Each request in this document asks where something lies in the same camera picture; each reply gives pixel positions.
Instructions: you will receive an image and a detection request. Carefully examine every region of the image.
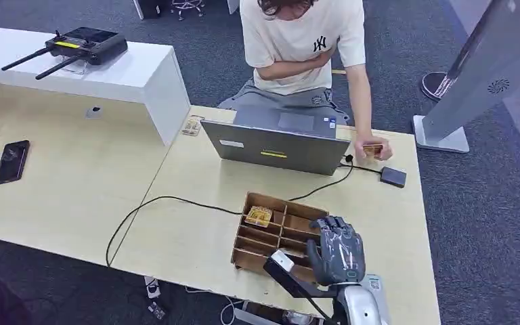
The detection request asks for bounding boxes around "person's left hand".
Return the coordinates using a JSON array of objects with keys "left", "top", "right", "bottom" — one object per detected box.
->
[{"left": 353, "top": 132, "right": 394, "bottom": 163}]

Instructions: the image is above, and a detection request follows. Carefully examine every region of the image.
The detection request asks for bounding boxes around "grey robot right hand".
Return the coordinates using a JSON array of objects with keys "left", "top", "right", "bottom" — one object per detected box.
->
[{"left": 306, "top": 215, "right": 367, "bottom": 288}]

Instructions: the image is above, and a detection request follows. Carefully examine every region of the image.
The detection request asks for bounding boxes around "small black external drive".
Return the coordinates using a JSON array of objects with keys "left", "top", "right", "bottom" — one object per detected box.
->
[{"left": 379, "top": 166, "right": 408, "bottom": 189}]

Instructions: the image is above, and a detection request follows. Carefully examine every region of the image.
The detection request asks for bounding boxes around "wooden divided card box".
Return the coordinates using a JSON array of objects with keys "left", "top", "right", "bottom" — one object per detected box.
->
[{"left": 230, "top": 192, "right": 331, "bottom": 288}]

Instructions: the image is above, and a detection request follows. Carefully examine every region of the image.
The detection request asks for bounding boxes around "grey laptop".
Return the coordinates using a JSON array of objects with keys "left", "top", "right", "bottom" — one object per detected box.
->
[{"left": 200, "top": 104, "right": 351, "bottom": 177}]

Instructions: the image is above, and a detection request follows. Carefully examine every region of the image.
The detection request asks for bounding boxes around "person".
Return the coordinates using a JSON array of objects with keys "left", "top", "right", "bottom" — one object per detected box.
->
[{"left": 217, "top": 0, "right": 393, "bottom": 163}]

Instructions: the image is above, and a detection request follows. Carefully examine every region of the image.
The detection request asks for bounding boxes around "grey kiosk stand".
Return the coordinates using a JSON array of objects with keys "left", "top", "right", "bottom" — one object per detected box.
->
[{"left": 412, "top": 0, "right": 520, "bottom": 154}]

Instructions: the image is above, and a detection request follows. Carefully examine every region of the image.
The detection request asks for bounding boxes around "white power strip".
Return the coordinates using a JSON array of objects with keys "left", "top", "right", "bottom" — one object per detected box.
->
[{"left": 143, "top": 276, "right": 162, "bottom": 300}]

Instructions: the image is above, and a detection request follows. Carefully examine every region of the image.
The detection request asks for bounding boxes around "small power adapter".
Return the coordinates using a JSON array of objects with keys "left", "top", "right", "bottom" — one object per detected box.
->
[{"left": 147, "top": 301, "right": 167, "bottom": 321}]

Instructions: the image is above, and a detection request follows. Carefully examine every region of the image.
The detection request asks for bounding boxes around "office chair base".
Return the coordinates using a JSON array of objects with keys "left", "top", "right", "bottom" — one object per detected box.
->
[{"left": 170, "top": 0, "right": 206, "bottom": 22}]

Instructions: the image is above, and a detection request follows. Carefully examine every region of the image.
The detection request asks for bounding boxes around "white desk riser shelf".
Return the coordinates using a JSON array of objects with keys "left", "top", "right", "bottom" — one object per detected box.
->
[{"left": 0, "top": 24, "right": 192, "bottom": 148}]

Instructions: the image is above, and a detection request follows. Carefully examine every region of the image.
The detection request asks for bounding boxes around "black cabinet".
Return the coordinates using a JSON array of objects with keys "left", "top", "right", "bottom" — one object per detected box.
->
[{"left": 132, "top": 0, "right": 171, "bottom": 20}]

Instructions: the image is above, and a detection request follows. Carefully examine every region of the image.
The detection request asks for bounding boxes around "black remote controller with antennas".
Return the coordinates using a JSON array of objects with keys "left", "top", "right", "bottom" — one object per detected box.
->
[{"left": 0, "top": 26, "right": 129, "bottom": 81}]

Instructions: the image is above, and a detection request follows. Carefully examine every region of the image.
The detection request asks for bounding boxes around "clear plastic stand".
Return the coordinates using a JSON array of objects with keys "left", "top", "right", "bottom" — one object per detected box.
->
[{"left": 58, "top": 57, "right": 89, "bottom": 77}]

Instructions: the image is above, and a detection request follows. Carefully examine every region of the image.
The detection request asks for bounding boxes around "black smartphone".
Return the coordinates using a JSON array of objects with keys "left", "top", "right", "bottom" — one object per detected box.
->
[{"left": 0, "top": 139, "right": 31, "bottom": 186}]

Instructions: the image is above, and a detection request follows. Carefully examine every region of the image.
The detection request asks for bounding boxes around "short black cable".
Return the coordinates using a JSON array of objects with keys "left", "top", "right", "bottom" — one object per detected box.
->
[{"left": 338, "top": 163, "right": 383, "bottom": 175}]

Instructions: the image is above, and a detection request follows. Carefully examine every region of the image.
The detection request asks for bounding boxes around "round metal post base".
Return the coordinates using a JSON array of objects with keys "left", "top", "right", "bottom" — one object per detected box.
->
[{"left": 420, "top": 70, "right": 456, "bottom": 102}]

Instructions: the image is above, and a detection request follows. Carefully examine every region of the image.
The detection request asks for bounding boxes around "white floor cable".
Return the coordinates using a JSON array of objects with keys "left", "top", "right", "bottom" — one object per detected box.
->
[{"left": 183, "top": 286, "right": 244, "bottom": 325}]

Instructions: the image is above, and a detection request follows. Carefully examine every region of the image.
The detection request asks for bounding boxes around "long black cable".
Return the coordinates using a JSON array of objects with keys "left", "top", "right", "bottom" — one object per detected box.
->
[{"left": 105, "top": 154, "right": 355, "bottom": 269}]

